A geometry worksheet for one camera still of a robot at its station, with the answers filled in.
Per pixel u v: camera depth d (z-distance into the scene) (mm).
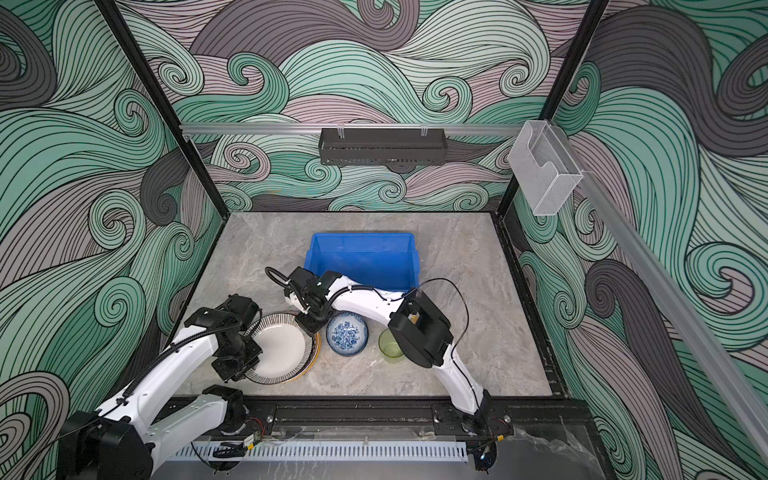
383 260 1057
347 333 835
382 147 1030
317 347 809
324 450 697
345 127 931
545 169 778
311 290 683
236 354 642
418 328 508
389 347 853
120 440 376
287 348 838
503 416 730
